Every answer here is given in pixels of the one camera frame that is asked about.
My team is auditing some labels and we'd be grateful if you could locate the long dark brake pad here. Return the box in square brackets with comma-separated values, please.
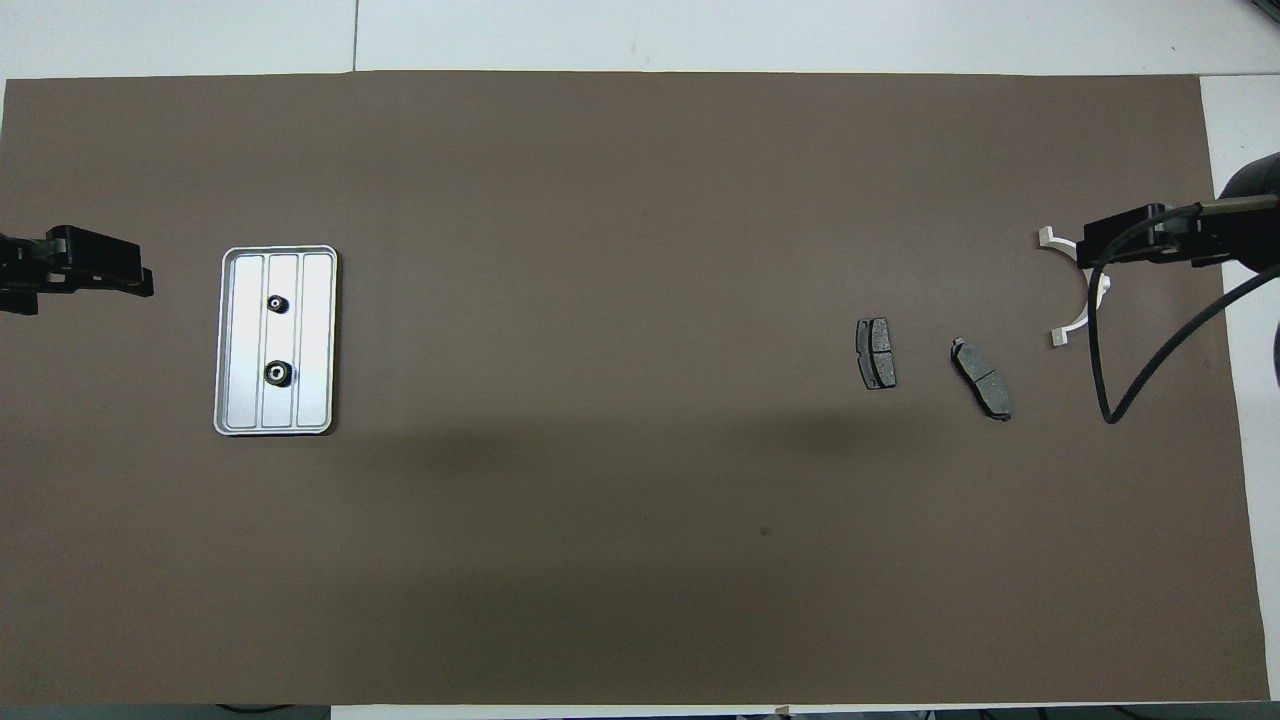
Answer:
[949, 337, 1013, 422]

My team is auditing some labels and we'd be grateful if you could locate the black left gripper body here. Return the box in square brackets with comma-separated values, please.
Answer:
[0, 232, 61, 316]

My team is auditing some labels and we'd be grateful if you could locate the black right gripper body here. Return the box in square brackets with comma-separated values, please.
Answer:
[1165, 205, 1241, 267]

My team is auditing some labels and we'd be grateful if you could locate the brown table mat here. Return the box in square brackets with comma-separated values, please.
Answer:
[0, 70, 1271, 707]

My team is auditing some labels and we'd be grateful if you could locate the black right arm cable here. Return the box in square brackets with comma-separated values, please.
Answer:
[1088, 200, 1280, 426]

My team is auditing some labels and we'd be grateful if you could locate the short dark brake pad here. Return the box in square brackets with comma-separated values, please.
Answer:
[855, 317, 898, 391]

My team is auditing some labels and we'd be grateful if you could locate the white half-ring bracket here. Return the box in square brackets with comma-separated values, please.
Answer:
[1037, 226, 1113, 349]

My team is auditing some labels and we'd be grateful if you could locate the silver metal tray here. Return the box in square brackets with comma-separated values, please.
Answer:
[213, 245, 339, 437]

